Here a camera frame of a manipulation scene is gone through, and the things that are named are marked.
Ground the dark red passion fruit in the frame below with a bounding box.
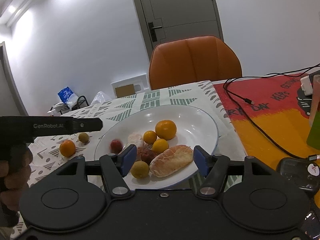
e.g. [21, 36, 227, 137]
[110, 139, 124, 154]

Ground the green-yellow fruit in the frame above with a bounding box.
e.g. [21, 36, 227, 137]
[78, 132, 89, 144]
[130, 161, 149, 179]

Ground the small peeled pomelo piece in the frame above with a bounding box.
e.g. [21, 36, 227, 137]
[127, 133, 145, 148]

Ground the small yellow tangerine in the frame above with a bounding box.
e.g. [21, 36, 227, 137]
[151, 139, 169, 154]
[143, 130, 157, 145]

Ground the large peeled pomelo piece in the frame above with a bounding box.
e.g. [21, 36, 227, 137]
[149, 145, 193, 178]

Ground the large back orange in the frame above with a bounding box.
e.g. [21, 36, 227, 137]
[59, 140, 76, 158]

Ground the large orange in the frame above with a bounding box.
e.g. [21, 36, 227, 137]
[59, 140, 76, 158]
[155, 120, 177, 140]

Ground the large front orange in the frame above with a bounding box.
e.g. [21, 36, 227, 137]
[155, 120, 177, 140]

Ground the person's left hand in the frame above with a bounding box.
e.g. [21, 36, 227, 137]
[1, 148, 33, 211]

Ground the grey door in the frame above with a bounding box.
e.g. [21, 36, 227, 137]
[133, 0, 223, 55]
[0, 42, 28, 116]

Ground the patterned white tablecloth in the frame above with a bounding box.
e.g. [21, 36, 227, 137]
[10, 80, 249, 239]

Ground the white ceramic plate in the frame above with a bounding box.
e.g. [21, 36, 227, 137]
[94, 105, 219, 190]

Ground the black metal shoe rack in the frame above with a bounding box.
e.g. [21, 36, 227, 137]
[48, 95, 89, 115]

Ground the blue and white plastic bag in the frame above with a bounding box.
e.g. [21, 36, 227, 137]
[57, 87, 79, 109]

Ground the translucent plastic bag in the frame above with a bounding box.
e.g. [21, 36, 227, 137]
[91, 91, 112, 105]

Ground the red and orange mat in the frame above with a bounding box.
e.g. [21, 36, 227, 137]
[225, 76, 319, 168]

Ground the green snack package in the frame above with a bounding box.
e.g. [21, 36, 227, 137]
[306, 75, 320, 150]

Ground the orange leather chair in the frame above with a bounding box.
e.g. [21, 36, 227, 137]
[149, 36, 242, 90]

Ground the white power adapter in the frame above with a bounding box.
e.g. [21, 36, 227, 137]
[300, 76, 313, 96]

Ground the black cable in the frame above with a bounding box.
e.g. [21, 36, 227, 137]
[222, 63, 320, 162]

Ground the white foam packaging frame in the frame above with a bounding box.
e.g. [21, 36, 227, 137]
[111, 74, 150, 98]

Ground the black door lock handle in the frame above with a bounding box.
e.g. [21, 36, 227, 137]
[148, 22, 163, 42]

